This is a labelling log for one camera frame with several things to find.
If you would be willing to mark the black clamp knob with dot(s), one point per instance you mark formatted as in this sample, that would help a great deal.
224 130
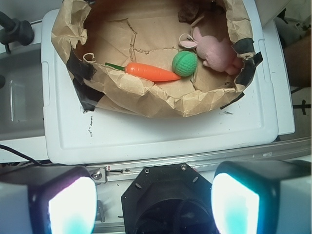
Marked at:
15 30

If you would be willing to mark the crumpled brown paper bag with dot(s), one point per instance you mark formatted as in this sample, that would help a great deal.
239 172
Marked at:
93 37

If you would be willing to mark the green textured ball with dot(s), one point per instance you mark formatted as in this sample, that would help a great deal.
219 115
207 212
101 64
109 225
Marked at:
184 63

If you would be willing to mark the aluminium extrusion rail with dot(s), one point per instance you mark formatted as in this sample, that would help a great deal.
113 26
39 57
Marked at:
282 150

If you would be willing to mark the pink plush bunny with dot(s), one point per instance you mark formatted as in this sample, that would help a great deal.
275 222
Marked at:
217 55

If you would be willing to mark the white plastic bin lid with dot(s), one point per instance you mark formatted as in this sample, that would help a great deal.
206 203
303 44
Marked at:
74 136

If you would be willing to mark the black octagonal mount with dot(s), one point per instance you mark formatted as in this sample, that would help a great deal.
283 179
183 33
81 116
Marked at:
169 199

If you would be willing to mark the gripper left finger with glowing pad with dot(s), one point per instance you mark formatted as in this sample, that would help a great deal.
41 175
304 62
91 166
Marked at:
47 200

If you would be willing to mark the orange toy carrot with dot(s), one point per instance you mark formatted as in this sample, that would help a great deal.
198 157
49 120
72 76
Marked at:
147 72

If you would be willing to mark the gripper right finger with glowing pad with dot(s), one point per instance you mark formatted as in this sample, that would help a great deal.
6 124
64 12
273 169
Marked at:
263 197

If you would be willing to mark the dark brown object in bag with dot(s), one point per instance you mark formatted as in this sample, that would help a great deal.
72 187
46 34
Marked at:
188 12

